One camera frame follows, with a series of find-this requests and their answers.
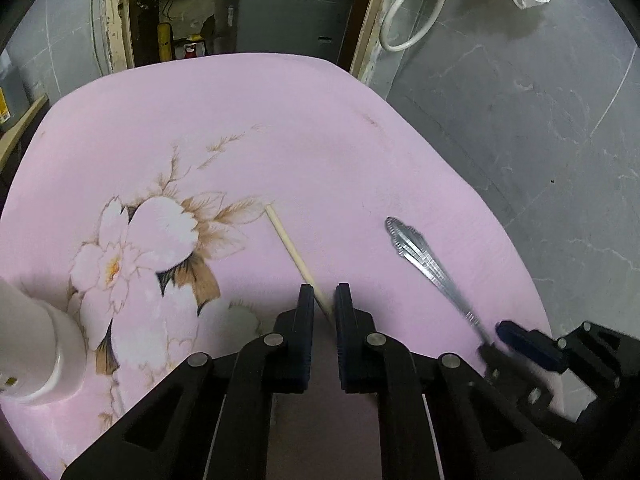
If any wooden door frame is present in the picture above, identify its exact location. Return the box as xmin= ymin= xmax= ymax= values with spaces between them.
xmin=102 ymin=0 xmax=401 ymax=86

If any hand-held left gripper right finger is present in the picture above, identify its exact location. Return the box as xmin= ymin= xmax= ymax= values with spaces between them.
xmin=334 ymin=282 xmax=583 ymax=480

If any pink floral tablecloth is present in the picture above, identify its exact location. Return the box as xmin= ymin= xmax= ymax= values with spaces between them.
xmin=0 ymin=52 xmax=554 ymax=480

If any large dark oil jug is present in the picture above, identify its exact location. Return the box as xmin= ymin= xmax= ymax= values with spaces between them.
xmin=0 ymin=50 xmax=24 ymax=131

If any white flexible hose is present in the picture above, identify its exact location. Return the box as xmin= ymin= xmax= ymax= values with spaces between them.
xmin=379 ymin=0 xmax=454 ymax=52

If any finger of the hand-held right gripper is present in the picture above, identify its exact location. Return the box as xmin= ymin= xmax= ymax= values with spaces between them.
xmin=495 ymin=320 xmax=569 ymax=372
xmin=479 ymin=342 xmax=555 ymax=414

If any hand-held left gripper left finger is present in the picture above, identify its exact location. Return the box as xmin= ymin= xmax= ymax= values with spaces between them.
xmin=60 ymin=284 xmax=316 ymax=480

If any wooden chopstick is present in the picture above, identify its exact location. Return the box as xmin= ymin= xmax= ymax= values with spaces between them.
xmin=264 ymin=203 xmax=335 ymax=324

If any white plastic utensil holder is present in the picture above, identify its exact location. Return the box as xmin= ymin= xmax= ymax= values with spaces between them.
xmin=0 ymin=277 xmax=87 ymax=405

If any grey cabinet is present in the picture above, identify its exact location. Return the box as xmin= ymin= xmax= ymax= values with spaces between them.
xmin=219 ymin=0 xmax=351 ymax=69

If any metal spoon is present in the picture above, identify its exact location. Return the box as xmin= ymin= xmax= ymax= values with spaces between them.
xmin=384 ymin=216 xmax=494 ymax=346

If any yellow roll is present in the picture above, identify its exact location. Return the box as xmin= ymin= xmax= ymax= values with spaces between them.
xmin=157 ymin=22 xmax=174 ymax=64

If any beige kitchen counter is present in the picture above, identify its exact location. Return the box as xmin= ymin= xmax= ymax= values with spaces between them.
xmin=0 ymin=93 xmax=49 ymax=171

